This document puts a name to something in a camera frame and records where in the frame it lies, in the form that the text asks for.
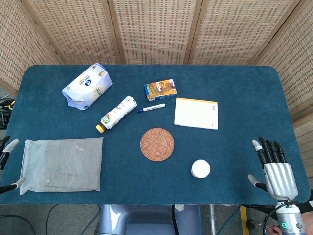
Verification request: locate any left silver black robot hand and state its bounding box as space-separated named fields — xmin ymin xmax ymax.
xmin=0 ymin=136 xmax=27 ymax=195

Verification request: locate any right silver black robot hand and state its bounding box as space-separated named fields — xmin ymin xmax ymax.
xmin=247 ymin=136 xmax=299 ymax=202

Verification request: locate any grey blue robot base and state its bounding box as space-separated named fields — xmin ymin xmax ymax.
xmin=97 ymin=204 xmax=203 ymax=235

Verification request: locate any round woven rattan coaster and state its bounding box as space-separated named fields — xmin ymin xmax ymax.
xmin=140 ymin=127 xmax=175 ymax=162

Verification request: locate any black yellow equipment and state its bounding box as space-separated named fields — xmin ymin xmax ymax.
xmin=0 ymin=97 xmax=17 ymax=130

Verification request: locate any grey zip pouch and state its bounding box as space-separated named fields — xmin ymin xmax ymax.
xmin=19 ymin=136 xmax=104 ymax=196

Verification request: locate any metal table leg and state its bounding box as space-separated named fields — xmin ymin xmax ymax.
xmin=209 ymin=204 xmax=217 ymax=235

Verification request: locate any white notepad with yellow edge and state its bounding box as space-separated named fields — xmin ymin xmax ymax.
xmin=174 ymin=97 xmax=219 ymax=130

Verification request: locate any white blue snack bag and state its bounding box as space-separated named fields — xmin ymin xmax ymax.
xmin=61 ymin=63 xmax=113 ymax=111

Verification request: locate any white bottle with yellow cap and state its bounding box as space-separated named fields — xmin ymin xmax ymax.
xmin=95 ymin=95 xmax=137 ymax=134

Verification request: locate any blue table cloth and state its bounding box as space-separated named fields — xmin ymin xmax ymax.
xmin=0 ymin=64 xmax=311 ymax=205

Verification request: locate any white marker with blue cap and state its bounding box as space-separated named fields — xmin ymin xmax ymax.
xmin=136 ymin=103 xmax=166 ymax=114

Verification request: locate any colourful printed small box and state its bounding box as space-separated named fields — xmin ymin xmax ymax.
xmin=144 ymin=78 xmax=178 ymax=102

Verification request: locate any black cable on floor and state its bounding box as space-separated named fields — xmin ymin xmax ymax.
xmin=0 ymin=214 xmax=40 ymax=235

